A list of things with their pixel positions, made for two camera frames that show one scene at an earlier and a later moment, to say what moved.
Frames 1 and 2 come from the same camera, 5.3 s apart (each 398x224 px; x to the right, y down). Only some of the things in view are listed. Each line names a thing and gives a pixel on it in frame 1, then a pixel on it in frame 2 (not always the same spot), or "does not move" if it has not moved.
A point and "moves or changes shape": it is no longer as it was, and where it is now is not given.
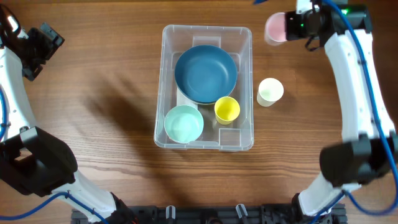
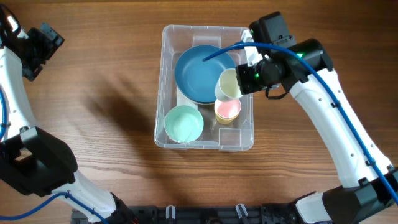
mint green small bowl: x=183 y=124 does not move
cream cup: x=270 y=91 moves or changes shape
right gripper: x=291 y=33 -> x=247 y=87
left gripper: x=30 y=70 does not move
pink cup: x=277 y=26 moves or changes shape
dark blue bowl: x=206 y=73 does not move
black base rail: x=208 y=214 does not move
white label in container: x=181 y=100 does not move
